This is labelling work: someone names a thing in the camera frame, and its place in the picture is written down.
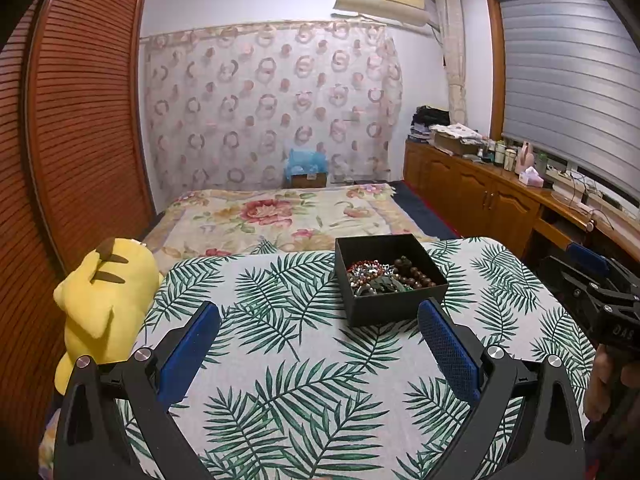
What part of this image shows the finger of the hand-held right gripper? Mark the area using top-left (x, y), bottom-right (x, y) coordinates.
top-left (539, 255), bottom-right (602, 322)
top-left (566, 241), bottom-right (614, 279)

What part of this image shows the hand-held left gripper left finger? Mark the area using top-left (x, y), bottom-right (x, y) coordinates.
top-left (52, 301), bottom-right (222, 480)

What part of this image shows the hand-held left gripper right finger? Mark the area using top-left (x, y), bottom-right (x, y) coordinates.
top-left (417, 297), bottom-right (587, 480)

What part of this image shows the black cardboard box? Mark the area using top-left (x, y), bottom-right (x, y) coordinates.
top-left (334, 233), bottom-right (449, 328)

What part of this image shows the brown wooden bead bracelet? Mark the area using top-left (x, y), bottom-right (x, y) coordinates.
top-left (391, 256), bottom-right (439, 291)

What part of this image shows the white pearl necklace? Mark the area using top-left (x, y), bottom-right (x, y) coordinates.
top-left (346, 266), bottom-right (389, 295)

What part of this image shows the person's right hand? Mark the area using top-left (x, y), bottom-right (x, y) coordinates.
top-left (584, 345), bottom-right (626, 422)

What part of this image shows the white power strip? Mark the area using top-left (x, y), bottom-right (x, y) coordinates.
top-left (546, 168), bottom-right (585, 185)

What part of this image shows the green jade bangle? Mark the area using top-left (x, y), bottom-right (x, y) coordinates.
top-left (369, 275), bottom-right (417, 294)

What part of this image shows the yellow plush toy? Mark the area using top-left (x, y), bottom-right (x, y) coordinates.
top-left (52, 237), bottom-right (164, 397)

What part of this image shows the pink tissue box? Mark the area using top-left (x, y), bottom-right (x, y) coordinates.
top-left (517, 167), bottom-right (545, 189)

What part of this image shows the leaf print tablecloth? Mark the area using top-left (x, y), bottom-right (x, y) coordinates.
top-left (120, 236), bottom-right (594, 480)

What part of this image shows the wooden cabinet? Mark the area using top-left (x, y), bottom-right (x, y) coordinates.
top-left (402, 140), bottom-right (640, 272)

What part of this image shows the dark blue bedsheet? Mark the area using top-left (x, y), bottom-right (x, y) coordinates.
top-left (390, 180), bottom-right (464, 241)

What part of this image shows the floral blanket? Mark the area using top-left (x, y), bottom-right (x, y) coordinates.
top-left (142, 183), bottom-right (442, 262)

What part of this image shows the grey window blind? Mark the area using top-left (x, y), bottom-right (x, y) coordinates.
top-left (497, 0), bottom-right (640, 187)

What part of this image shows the small brown cardboard box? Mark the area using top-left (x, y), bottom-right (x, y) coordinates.
top-left (286, 172), bottom-right (329, 190)

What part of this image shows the stack of dark clothes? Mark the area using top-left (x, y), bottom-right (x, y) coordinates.
top-left (410, 105), bottom-right (451, 144)

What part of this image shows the blue plastic bag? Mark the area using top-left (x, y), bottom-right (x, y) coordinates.
top-left (286, 147), bottom-right (329, 176)

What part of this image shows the white lace curtain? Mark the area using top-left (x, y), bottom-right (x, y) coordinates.
top-left (434, 0), bottom-right (469, 127)

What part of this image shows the wooden slatted wardrobe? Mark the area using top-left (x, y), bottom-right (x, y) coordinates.
top-left (0, 0), bottom-right (157, 480)

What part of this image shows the circle pattern curtain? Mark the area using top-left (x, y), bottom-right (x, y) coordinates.
top-left (142, 20), bottom-right (404, 194)

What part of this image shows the thin dark cable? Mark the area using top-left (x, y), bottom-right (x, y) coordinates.
top-left (564, 170), bottom-right (617, 227)

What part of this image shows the wooden window frame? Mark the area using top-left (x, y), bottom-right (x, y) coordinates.
top-left (484, 0), bottom-right (601, 142)

